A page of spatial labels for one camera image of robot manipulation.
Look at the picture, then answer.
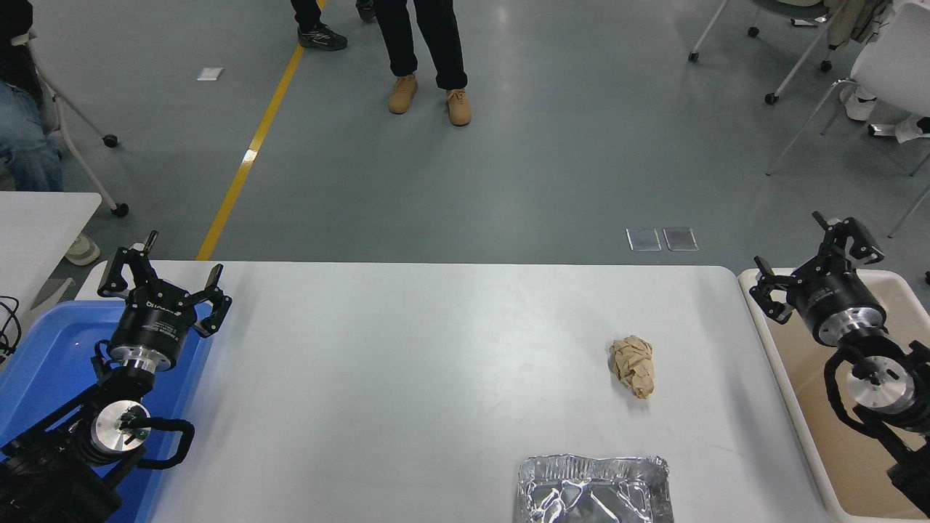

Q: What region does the beige hanging jacket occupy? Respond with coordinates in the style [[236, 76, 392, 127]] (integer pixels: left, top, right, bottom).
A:
[[827, 0, 898, 50]]

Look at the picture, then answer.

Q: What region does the blue plastic tray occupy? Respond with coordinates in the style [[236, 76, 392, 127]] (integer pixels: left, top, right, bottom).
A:
[[0, 299, 215, 523]]

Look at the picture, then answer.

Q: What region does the person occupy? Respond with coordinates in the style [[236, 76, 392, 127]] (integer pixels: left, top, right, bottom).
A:
[[843, 87, 930, 144], [0, 0, 65, 193], [374, 0, 472, 126], [291, 0, 377, 52]]

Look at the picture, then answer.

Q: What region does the person's foot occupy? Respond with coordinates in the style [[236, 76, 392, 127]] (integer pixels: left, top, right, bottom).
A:
[[64, 236, 101, 267]]

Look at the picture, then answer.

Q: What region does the silver foil tray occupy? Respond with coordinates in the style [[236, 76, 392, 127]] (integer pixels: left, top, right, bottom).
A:
[[516, 454, 674, 523]]

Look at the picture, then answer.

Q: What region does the white-framed rolling chair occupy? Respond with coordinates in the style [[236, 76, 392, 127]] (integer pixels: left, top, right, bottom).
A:
[[11, 29, 130, 217]]

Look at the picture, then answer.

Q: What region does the black cable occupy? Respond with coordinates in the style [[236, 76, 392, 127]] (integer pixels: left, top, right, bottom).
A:
[[0, 294, 21, 364]]

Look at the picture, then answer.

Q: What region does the large pale bin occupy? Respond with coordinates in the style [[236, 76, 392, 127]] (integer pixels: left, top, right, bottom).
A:
[[737, 267, 930, 523]]

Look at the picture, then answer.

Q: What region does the white shell chair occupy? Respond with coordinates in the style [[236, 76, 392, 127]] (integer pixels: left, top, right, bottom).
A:
[[765, 0, 930, 239]]

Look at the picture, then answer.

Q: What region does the white side table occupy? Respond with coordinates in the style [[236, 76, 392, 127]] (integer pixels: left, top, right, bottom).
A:
[[0, 192, 102, 320]]

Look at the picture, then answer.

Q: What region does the rolling chair with casters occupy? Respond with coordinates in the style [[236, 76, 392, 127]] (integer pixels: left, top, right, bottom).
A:
[[687, 0, 844, 104]]

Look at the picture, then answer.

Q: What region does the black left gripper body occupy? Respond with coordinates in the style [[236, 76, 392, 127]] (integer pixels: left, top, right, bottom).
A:
[[109, 291, 198, 362]]

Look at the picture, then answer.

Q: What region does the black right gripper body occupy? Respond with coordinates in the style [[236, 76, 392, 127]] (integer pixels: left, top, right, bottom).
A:
[[798, 272, 884, 341]]

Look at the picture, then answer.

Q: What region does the crumpled tan paper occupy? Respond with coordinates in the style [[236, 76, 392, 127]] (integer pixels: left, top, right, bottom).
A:
[[609, 335, 655, 400]]

